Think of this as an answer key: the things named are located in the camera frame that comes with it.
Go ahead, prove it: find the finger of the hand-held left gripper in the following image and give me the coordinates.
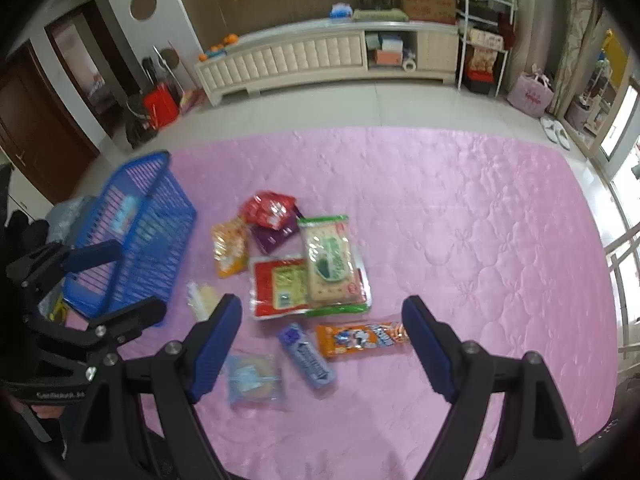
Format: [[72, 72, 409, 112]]
[[22, 296, 168, 358], [6, 239, 124, 288]]

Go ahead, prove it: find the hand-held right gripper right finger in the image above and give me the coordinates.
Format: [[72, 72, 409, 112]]
[[401, 295, 586, 480]]

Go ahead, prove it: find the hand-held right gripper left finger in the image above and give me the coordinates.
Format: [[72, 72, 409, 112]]
[[65, 292, 244, 480]]

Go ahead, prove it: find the small clear white packet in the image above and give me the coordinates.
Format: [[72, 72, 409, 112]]
[[186, 281, 221, 322]]

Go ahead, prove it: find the clear round pastry packet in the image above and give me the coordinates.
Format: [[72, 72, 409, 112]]
[[225, 352, 288, 411]]

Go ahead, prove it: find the light blue tissue packet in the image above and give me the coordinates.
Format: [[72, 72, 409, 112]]
[[112, 195, 141, 231]]

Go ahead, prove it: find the blue plastic basket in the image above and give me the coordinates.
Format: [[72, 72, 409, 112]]
[[62, 150, 198, 326]]

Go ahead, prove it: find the long orange cartoon packet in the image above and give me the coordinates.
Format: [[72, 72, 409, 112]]
[[315, 321, 412, 359]]

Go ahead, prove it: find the red tray biscuit packet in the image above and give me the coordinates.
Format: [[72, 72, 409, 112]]
[[249, 257, 373, 320]]

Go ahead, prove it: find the blue-purple gum packet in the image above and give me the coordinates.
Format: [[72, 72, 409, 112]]
[[277, 323, 336, 391]]

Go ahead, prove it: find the orange snack packet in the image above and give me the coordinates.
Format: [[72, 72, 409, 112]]
[[210, 217, 251, 278]]

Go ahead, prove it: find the purple snack packet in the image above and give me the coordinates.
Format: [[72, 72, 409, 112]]
[[252, 205, 303, 256]]

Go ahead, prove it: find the green cracker packet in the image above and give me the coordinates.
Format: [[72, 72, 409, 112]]
[[297, 215, 368, 306]]

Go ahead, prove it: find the red snack packet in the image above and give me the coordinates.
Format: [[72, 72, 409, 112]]
[[239, 191, 298, 231]]

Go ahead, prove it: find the pink quilted blanket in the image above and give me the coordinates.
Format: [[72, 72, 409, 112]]
[[65, 127, 621, 480]]

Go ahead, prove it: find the black bag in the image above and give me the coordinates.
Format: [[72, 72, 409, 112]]
[[122, 95, 158, 148]]

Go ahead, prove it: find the brown wooden door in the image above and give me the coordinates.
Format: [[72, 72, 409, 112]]
[[0, 42, 98, 203]]

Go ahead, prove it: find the red bag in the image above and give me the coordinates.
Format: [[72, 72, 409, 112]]
[[143, 85, 180, 128]]

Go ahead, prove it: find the pink dustpan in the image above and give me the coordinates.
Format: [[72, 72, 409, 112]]
[[179, 89, 206, 113]]

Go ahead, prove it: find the pink bag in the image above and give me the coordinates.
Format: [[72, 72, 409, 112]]
[[507, 71, 555, 120]]

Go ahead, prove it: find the cream padded cabinet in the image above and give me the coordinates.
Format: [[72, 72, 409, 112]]
[[194, 19, 461, 107]]

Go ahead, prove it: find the white metal rack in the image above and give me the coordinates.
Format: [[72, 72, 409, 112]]
[[450, 0, 516, 98]]

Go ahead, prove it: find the green cushion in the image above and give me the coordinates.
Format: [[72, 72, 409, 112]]
[[352, 7, 411, 23]]

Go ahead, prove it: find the patterned curtain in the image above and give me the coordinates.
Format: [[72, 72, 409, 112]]
[[550, 0, 608, 121]]

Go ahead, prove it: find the cardboard box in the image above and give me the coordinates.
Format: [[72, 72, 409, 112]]
[[400, 0, 458, 25]]

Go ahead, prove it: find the standing air conditioner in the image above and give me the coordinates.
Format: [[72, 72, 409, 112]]
[[515, 0, 556, 78]]

